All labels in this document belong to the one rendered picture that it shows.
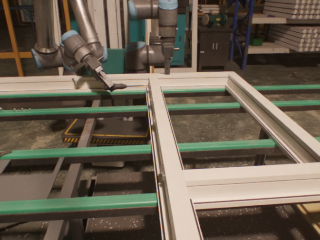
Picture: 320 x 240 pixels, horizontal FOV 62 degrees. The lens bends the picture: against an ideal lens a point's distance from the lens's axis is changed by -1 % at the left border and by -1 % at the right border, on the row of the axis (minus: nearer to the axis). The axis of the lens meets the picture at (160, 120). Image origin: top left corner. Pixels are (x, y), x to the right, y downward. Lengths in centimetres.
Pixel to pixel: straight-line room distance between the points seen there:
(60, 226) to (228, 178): 41
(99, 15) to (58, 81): 87
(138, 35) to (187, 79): 361
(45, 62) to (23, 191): 132
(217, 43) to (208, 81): 351
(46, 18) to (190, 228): 158
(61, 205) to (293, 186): 57
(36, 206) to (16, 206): 5
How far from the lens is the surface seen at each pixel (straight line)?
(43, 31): 191
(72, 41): 138
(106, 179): 121
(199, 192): 67
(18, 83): 152
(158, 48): 193
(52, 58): 201
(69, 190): 82
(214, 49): 496
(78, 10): 163
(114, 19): 216
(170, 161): 70
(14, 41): 391
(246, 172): 69
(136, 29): 496
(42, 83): 148
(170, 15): 133
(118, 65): 213
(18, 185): 84
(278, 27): 590
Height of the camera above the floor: 133
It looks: 26 degrees down
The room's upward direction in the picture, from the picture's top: straight up
